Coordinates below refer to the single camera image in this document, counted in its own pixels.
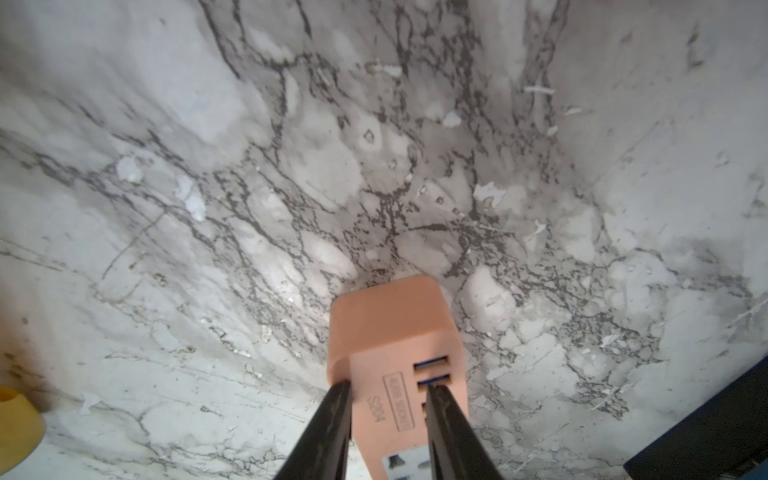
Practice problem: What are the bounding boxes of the pink power strip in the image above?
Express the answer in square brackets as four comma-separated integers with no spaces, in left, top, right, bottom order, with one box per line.
[327,275,468,479]

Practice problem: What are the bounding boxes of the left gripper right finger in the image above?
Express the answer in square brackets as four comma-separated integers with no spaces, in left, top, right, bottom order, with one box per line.
[426,385,503,480]

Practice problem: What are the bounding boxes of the yellow toy shovel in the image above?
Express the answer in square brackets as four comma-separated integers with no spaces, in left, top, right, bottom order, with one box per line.
[0,386,46,474]

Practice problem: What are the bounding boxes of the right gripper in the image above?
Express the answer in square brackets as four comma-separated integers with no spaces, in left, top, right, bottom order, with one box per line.
[623,359,767,479]

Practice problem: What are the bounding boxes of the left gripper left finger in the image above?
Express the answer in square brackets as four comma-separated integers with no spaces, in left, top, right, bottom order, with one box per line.
[274,380,352,480]

